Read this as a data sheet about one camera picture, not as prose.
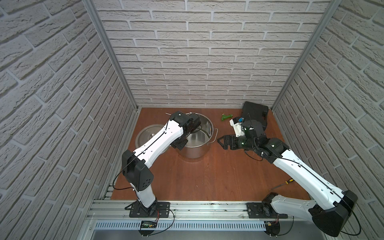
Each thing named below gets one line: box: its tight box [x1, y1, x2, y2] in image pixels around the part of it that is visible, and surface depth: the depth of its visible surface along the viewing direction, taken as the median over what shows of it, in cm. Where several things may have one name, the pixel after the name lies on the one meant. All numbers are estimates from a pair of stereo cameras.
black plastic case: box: [242, 101, 269, 131], surface depth 113 cm
